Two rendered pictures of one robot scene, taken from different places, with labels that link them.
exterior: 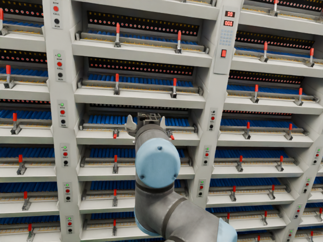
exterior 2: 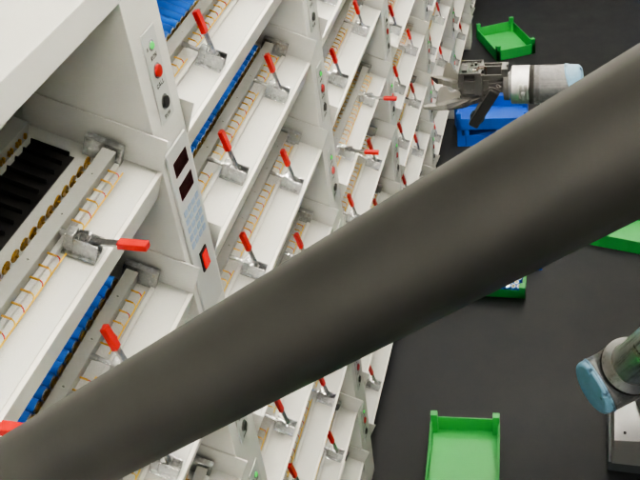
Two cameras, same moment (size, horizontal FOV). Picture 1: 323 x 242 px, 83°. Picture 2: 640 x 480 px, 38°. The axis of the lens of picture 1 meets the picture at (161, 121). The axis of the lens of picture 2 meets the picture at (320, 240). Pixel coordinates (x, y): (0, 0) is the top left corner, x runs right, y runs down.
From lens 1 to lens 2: 2.16 m
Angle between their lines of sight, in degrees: 58
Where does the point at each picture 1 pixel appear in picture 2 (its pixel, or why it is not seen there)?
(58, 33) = (314, 35)
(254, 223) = (414, 165)
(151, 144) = (574, 70)
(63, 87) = (327, 125)
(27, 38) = (299, 76)
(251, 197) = (408, 125)
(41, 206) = (332, 379)
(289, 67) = not seen: outside the picture
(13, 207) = (319, 419)
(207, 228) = not seen: hidden behind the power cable
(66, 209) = not seen: hidden behind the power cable
